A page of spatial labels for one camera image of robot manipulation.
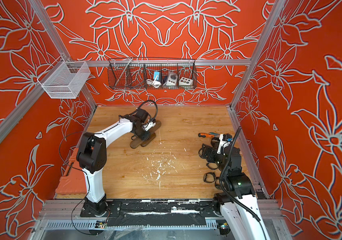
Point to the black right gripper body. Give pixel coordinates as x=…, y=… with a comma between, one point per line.
x=214, y=157

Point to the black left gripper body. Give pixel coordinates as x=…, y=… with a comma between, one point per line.
x=142, y=133

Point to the dark wooden watch stand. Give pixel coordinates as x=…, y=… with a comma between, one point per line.
x=144, y=137

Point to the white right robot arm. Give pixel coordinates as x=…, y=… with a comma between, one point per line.
x=237, y=202

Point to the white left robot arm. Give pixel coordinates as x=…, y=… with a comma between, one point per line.
x=92, y=155

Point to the black analog watch near edge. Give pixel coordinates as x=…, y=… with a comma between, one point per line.
x=210, y=178

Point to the blue white small box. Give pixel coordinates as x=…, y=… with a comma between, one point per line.
x=157, y=76

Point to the white power adapter box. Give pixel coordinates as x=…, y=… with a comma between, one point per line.
x=172, y=80

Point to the white button box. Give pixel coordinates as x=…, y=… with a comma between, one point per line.
x=185, y=82

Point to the orange plastic tool case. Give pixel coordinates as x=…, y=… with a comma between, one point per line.
x=72, y=183

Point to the orange handled screwdriver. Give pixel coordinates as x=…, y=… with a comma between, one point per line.
x=207, y=135

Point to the black strap watch foremost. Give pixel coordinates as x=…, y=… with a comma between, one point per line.
x=218, y=185

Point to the black wire wall basket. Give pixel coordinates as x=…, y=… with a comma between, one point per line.
x=137, y=73

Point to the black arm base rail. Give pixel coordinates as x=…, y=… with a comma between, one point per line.
x=156, y=212

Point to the white mesh wall basket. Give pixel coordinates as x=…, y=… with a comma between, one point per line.
x=65, y=81

